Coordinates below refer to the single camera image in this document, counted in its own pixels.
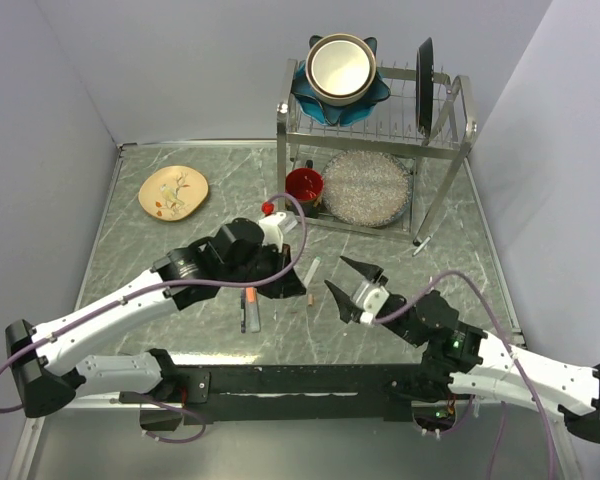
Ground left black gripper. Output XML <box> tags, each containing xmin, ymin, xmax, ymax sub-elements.
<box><xmin>222</xmin><ymin>240</ymin><xmax>306</xmax><ymax>299</ymax></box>

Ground white green-tipped highlighter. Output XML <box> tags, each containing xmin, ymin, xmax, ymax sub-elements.
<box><xmin>303</xmin><ymin>257</ymin><xmax>321</xmax><ymax>288</ymax></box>

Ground large orange marker cap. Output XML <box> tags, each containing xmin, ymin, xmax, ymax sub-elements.
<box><xmin>245</xmin><ymin>287</ymin><xmax>257</xmax><ymax>304</ymax></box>

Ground dark blue pen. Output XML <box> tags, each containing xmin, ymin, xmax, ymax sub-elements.
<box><xmin>240</xmin><ymin>291</ymin><xmax>246</xmax><ymax>334</ymax></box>

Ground grey marker orange tip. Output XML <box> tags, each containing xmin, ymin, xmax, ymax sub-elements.
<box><xmin>245</xmin><ymin>300</ymin><xmax>261</xmax><ymax>333</ymax></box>

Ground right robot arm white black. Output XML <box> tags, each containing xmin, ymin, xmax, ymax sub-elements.
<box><xmin>325</xmin><ymin>259</ymin><xmax>600</xmax><ymax>444</ymax></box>

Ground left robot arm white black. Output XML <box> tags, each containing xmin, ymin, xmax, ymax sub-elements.
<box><xmin>5</xmin><ymin>212</ymin><xmax>306</xmax><ymax>418</ymax></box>

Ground grey pen by rack leg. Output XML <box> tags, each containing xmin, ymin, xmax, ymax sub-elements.
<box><xmin>412</xmin><ymin>237</ymin><xmax>431</xmax><ymax>257</ymax></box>

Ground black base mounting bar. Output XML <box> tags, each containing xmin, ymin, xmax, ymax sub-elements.
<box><xmin>118</xmin><ymin>363</ymin><xmax>481</xmax><ymax>434</ymax></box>

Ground red black mug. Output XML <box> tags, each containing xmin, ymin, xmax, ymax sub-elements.
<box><xmin>285</xmin><ymin>160</ymin><xmax>324</xmax><ymax>218</ymax></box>

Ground speckled grey plate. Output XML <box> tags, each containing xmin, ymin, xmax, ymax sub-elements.
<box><xmin>321</xmin><ymin>150</ymin><xmax>411</xmax><ymax>228</ymax></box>

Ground steel dish rack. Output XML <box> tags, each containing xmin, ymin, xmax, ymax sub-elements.
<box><xmin>276</xmin><ymin>59</ymin><xmax>478</xmax><ymax>244</ymax></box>

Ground yellow bird-pattern plate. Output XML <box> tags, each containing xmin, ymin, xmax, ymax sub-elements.
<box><xmin>138</xmin><ymin>165</ymin><xmax>209</xmax><ymax>222</ymax></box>

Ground cream bowl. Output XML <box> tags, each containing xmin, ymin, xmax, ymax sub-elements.
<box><xmin>305</xmin><ymin>33</ymin><xmax>377</xmax><ymax>106</ymax></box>

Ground black plate upright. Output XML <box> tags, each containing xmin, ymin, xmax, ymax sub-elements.
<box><xmin>416</xmin><ymin>37</ymin><xmax>434</xmax><ymax>138</ymax></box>

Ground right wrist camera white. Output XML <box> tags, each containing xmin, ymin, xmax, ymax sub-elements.
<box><xmin>353</xmin><ymin>280</ymin><xmax>389</xmax><ymax>325</ymax></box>

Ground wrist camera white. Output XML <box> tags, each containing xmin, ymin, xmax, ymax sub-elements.
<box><xmin>257</xmin><ymin>202</ymin><xmax>298</xmax><ymax>250</ymax></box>
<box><xmin>353</xmin><ymin>280</ymin><xmax>389</xmax><ymax>325</ymax></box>

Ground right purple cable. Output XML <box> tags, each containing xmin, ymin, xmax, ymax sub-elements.
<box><xmin>372</xmin><ymin>270</ymin><xmax>561</xmax><ymax>480</ymax></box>

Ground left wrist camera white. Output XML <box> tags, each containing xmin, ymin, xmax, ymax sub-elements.
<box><xmin>257</xmin><ymin>202</ymin><xmax>298</xmax><ymax>250</ymax></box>

